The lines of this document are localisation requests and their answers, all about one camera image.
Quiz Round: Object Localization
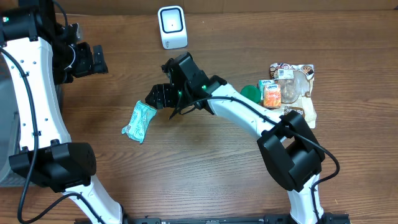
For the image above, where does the brown white snack pouch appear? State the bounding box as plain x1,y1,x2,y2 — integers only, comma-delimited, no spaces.
269,63,317,129

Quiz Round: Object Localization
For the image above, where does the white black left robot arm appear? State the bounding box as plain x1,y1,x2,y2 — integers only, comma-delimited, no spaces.
1,0,127,223

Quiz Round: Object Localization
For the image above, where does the orange tissue pack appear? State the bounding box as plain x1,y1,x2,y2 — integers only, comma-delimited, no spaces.
263,84,281,109

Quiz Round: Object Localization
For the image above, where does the teal tissue pack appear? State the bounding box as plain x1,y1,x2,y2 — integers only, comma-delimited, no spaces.
121,100,157,144

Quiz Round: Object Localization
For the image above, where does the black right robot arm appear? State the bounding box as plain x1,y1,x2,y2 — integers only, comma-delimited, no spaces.
145,76,325,223

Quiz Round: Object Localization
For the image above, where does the green capped bottle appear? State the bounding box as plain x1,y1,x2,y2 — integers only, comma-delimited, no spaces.
240,85,261,104

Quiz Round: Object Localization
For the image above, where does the small teal carton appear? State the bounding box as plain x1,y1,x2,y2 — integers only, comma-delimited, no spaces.
258,80,275,101

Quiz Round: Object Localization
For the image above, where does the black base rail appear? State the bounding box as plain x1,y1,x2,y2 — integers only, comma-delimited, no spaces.
74,213,351,224

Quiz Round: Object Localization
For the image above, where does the white barcode scanner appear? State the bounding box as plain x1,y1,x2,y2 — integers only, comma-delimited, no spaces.
157,6,188,50

